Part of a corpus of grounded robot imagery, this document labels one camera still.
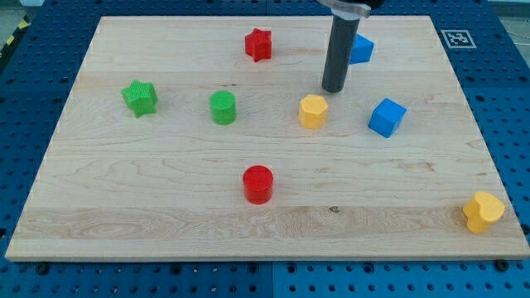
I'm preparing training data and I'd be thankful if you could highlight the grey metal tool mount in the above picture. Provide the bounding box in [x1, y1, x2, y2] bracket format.
[316, 0, 385, 18]

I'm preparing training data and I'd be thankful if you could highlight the green star block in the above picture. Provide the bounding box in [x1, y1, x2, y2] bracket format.
[121, 79, 158, 118]

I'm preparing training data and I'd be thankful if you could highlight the red star block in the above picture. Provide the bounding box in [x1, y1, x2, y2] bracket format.
[244, 28, 272, 62]

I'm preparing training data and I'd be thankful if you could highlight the yellow heart block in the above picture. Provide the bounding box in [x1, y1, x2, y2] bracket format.
[462, 191, 505, 233]

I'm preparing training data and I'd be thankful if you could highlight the red cylinder block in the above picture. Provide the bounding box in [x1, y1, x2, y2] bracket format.
[243, 165, 274, 204]

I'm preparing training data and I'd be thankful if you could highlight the yellow hexagon block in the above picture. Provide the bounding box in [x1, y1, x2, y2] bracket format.
[298, 94, 328, 129]

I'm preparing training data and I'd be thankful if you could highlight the white fiducial marker tag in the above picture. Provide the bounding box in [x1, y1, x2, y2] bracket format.
[441, 29, 476, 49]

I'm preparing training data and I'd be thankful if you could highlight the light wooden board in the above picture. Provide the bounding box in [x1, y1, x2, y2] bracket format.
[6, 16, 529, 262]

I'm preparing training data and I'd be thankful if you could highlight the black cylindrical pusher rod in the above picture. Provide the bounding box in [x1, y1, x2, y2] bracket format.
[321, 16, 360, 93]

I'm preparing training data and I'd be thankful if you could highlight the green cylinder block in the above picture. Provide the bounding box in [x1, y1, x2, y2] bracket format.
[210, 90, 237, 125]

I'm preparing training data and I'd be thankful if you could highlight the blue angular block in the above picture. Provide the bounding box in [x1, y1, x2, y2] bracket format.
[349, 34, 374, 65]

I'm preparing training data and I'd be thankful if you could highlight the blue cube block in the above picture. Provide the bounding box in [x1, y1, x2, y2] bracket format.
[369, 99, 407, 138]

